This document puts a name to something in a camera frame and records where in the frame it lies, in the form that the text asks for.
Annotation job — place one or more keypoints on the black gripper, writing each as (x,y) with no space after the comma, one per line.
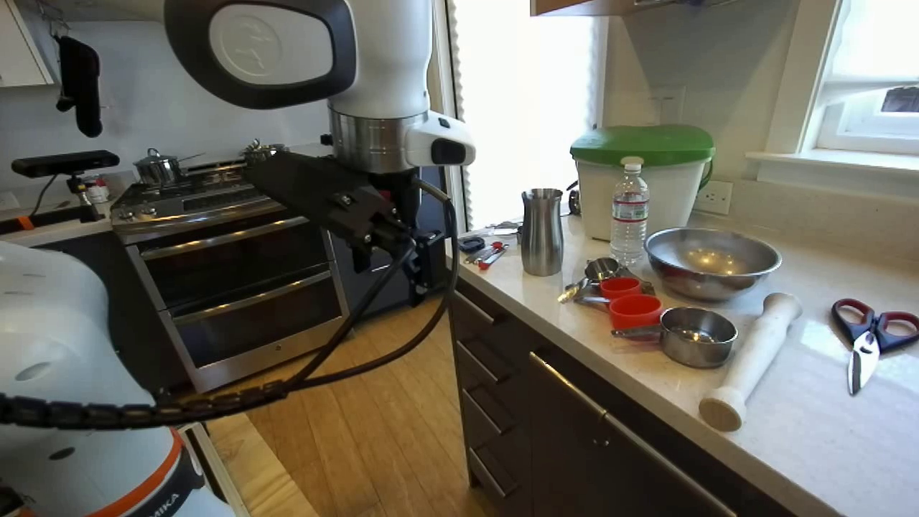
(338,200)

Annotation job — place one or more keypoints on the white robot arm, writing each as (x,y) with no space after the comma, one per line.
(80,435)

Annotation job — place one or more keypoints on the tall silver cup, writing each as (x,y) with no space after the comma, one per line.
(540,233)

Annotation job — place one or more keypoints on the red measuring cup back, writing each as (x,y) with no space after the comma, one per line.
(618,285)

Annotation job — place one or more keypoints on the red measuring cup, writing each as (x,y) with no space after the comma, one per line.
(618,285)
(635,312)

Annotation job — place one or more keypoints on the red measuring cup front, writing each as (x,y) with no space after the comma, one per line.
(635,312)

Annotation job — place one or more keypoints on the small red black keys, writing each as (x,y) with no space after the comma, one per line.
(482,252)

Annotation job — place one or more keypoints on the stainless steel oven range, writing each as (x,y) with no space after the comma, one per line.
(239,279)

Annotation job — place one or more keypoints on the metal measuring spoons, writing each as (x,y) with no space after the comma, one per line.
(586,289)

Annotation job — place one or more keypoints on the clear water bottle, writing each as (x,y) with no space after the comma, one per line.
(629,211)

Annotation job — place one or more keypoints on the dark cabinet drawers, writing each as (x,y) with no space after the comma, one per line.
(546,437)

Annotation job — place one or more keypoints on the white bin green lid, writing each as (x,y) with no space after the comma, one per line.
(673,163)

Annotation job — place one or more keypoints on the large steel mixing bowl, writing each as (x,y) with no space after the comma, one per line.
(707,266)

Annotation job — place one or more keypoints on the black oven mitt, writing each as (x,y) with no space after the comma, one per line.
(80,85)

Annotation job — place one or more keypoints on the small steel bowl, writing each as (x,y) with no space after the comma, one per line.
(697,338)

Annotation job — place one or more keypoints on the black camera on stand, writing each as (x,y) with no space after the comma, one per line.
(71,165)

